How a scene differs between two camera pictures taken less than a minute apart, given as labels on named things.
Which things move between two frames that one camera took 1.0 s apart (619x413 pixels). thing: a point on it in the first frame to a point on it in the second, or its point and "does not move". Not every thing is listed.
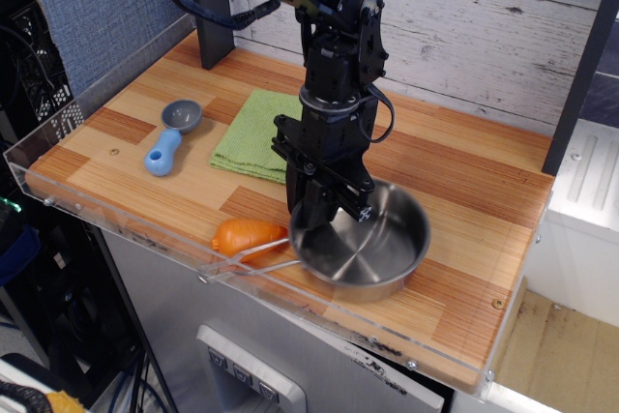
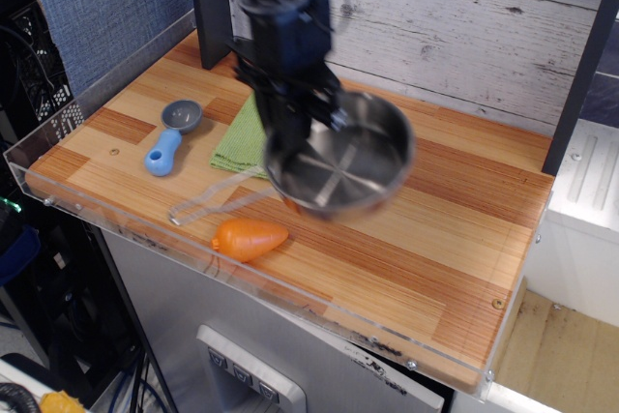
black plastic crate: (37, 82) does not move
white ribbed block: (586, 186) does not move
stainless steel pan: (347, 259) to (338, 174)
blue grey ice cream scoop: (179, 117) does not move
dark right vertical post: (574, 107) does not move
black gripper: (329, 144) to (287, 50)
